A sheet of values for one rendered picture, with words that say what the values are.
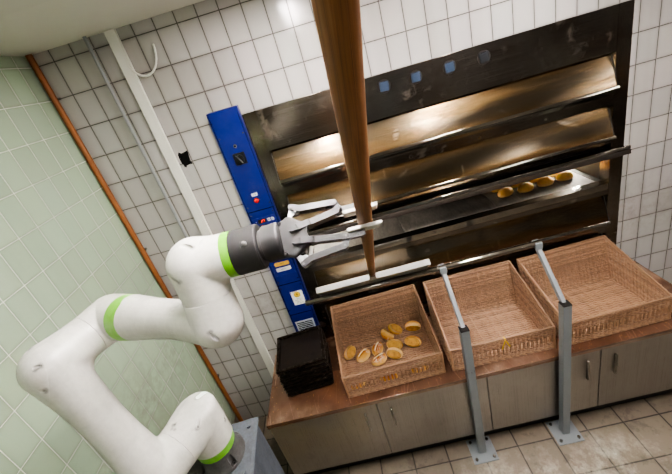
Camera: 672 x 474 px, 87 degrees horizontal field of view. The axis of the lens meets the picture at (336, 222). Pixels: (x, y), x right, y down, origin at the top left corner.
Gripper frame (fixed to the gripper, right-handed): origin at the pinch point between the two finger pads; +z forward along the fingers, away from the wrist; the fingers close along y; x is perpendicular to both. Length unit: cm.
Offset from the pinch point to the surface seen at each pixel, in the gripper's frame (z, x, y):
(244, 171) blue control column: -48, -100, -69
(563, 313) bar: 83, -113, 38
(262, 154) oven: -37, -99, -75
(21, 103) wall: -124, -51, -103
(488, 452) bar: 40, -173, 107
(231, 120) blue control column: -45, -83, -89
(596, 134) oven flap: 138, -118, -44
